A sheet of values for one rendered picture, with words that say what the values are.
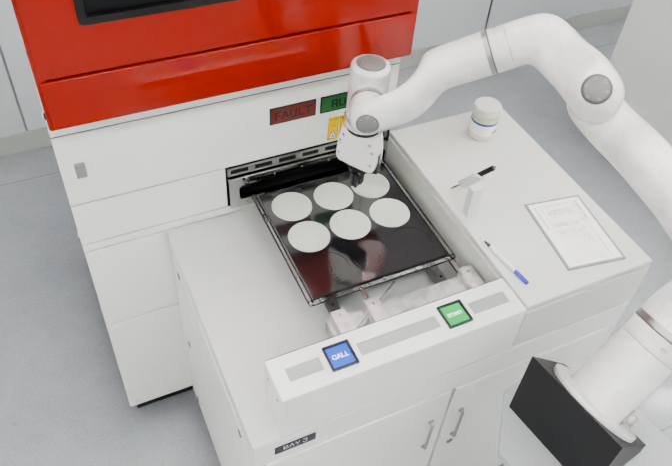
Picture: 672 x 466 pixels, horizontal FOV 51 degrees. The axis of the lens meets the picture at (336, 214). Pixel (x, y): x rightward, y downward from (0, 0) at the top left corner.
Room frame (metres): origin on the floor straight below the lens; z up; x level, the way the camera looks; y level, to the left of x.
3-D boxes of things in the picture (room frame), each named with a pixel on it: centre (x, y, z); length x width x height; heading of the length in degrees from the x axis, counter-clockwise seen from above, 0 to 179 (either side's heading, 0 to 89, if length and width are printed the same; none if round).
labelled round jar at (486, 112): (1.48, -0.37, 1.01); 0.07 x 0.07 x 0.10
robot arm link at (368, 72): (1.23, -0.05, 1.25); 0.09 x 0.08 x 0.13; 1
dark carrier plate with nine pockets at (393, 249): (1.17, -0.04, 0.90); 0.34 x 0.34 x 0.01; 28
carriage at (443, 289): (0.95, -0.18, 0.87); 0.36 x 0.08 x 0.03; 118
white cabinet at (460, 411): (1.12, -0.16, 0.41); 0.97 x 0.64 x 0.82; 118
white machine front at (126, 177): (1.28, 0.24, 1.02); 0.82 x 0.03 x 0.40; 118
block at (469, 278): (1.02, -0.32, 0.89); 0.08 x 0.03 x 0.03; 28
